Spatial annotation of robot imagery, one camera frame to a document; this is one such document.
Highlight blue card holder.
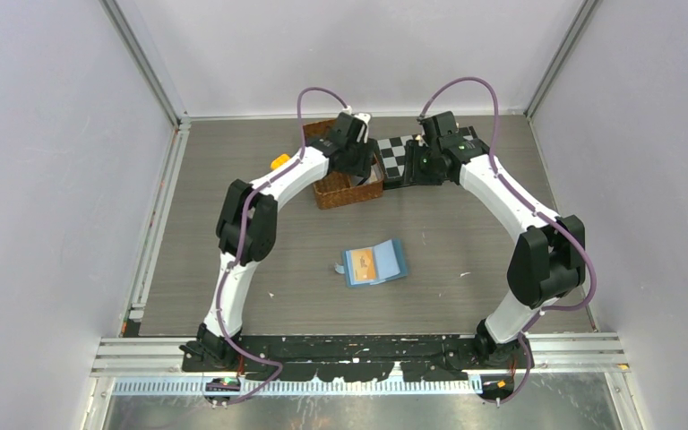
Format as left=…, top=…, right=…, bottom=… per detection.
left=334, top=238, right=409, bottom=288

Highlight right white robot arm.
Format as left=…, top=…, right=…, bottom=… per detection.
left=408, top=111, right=586, bottom=368

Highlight cards in basket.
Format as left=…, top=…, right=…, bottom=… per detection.
left=350, top=164, right=383, bottom=187

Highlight black white chessboard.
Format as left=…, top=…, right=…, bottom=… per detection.
left=374, top=125, right=482, bottom=191

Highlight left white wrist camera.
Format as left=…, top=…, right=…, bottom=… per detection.
left=341, top=106, right=373, bottom=143

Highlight orange credit card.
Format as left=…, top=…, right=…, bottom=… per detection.
left=343, top=247, right=377, bottom=286

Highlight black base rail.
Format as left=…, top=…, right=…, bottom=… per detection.
left=179, top=333, right=527, bottom=383

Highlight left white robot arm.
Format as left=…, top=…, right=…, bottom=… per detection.
left=181, top=108, right=374, bottom=372

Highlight brown wicker basket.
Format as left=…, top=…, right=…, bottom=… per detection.
left=302, top=119, right=385, bottom=211

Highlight blue yellow toy car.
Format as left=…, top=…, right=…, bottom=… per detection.
left=271, top=153, right=290, bottom=170

